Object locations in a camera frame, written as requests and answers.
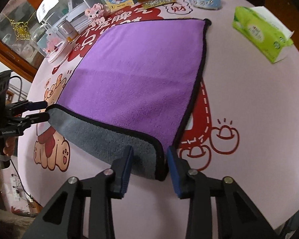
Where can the green tissue pack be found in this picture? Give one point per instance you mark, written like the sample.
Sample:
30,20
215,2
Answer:
265,31

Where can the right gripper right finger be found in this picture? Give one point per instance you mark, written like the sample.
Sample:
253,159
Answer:
182,175

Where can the small clear jar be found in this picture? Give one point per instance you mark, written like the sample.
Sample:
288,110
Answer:
67,30

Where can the small printed card packet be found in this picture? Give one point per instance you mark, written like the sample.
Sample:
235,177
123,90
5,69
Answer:
156,3

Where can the white appliance with cover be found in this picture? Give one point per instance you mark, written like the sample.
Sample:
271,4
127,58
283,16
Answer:
53,12

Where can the pink block dragon figure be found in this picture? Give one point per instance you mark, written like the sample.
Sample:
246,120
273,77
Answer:
97,14

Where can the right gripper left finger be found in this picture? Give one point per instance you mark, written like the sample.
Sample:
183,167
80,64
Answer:
118,175

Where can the purple grey microfiber towel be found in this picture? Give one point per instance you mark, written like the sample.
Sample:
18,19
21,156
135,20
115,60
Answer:
136,87

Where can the person left hand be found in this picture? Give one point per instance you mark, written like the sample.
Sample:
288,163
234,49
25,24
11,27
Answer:
9,146

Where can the wooden glass sliding door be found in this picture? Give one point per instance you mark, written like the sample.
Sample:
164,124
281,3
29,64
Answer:
17,23

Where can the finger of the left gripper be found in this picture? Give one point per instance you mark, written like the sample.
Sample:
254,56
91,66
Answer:
35,118
26,105

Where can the glass dome pink flowers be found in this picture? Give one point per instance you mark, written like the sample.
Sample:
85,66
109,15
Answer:
45,40

